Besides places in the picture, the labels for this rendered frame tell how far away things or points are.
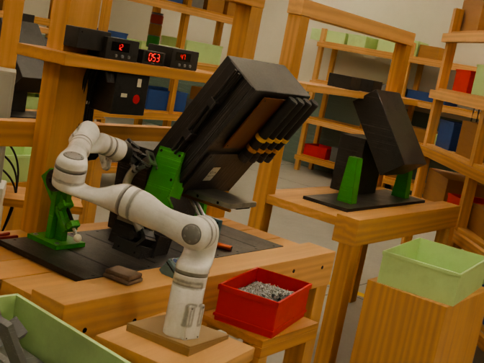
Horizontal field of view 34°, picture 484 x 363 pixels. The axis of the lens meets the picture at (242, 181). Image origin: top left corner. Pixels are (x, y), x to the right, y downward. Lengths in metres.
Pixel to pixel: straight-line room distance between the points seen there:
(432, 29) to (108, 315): 10.09
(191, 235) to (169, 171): 0.71
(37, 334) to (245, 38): 1.93
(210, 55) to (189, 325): 7.17
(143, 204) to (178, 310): 0.30
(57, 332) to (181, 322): 0.37
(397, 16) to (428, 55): 1.13
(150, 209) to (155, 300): 0.44
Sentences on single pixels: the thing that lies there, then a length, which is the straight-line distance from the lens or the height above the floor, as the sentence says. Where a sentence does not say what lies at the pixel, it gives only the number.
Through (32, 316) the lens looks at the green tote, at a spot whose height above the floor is 0.93.
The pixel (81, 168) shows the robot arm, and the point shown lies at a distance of 2.23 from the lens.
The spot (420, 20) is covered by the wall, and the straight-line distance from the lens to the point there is 12.12.
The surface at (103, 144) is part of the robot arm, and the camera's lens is 2.60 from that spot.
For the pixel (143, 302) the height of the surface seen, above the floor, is 0.86.
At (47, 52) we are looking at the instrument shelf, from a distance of 2.69.
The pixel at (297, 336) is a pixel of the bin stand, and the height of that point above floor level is 0.77.
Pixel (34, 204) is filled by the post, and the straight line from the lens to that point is 2.87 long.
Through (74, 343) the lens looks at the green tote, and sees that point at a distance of 1.88.
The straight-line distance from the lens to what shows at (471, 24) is 6.47.
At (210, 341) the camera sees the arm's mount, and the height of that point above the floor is 0.87.
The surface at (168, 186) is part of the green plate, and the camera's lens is 2.74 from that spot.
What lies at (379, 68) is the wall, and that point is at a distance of 12.30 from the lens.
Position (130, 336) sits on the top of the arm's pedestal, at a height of 0.85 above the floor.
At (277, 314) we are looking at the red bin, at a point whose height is 0.88.
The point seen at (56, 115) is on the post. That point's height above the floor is 1.32.
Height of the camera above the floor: 1.66
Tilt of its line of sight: 9 degrees down
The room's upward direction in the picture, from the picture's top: 11 degrees clockwise
